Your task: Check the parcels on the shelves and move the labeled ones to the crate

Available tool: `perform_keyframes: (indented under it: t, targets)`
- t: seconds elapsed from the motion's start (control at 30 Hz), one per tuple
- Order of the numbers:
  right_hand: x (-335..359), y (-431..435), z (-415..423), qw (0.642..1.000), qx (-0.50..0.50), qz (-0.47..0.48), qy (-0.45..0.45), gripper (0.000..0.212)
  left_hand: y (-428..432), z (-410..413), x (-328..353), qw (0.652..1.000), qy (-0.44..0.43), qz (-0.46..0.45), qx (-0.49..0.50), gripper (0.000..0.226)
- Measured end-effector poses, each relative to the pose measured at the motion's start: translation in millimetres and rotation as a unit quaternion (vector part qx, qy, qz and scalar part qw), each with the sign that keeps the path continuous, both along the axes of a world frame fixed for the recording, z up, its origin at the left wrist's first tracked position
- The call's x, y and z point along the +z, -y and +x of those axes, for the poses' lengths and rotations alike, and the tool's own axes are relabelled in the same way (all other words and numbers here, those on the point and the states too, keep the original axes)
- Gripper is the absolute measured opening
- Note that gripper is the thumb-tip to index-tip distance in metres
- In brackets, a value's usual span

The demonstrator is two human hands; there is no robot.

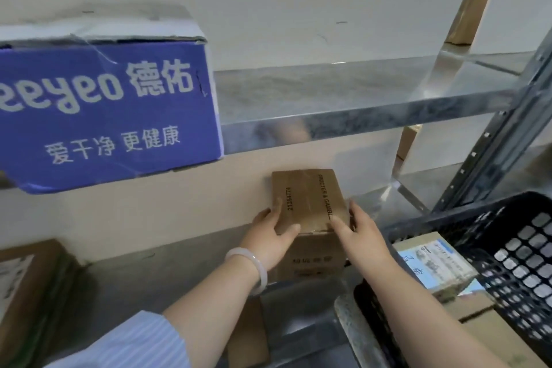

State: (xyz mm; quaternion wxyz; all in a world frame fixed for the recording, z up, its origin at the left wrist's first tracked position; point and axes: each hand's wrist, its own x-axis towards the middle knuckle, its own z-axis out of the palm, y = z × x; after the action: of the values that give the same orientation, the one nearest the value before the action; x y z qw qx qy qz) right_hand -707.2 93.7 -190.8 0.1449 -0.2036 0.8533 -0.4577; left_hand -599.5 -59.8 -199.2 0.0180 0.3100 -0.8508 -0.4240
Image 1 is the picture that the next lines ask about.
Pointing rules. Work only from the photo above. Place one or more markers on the person's left hand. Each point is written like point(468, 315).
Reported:
point(267, 242)

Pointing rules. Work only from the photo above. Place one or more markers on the pile of brown cardboard boxes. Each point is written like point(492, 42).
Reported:
point(248, 337)

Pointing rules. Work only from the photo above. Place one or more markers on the cardboard box black text print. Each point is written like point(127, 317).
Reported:
point(302, 195)

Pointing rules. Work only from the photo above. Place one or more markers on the plain brown cardboard box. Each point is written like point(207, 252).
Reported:
point(500, 342)
point(470, 305)

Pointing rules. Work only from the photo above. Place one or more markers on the person's right hand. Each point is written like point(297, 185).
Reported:
point(366, 247)

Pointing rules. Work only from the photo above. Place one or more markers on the cardboard box green print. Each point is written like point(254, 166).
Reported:
point(43, 277)

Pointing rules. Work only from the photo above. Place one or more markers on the person's right forearm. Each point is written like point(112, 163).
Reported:
point(422, 324)

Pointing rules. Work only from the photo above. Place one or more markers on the blue white box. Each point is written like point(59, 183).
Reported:
point(108, 122)

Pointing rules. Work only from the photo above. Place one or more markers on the light blue striped sleeve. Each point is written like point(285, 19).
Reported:
point(129, 346)

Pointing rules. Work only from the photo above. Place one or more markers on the cardboard box blue note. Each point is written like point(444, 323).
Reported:
point(448, 260)

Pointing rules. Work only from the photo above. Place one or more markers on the person's left forearm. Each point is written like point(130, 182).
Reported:
point(207, 320)

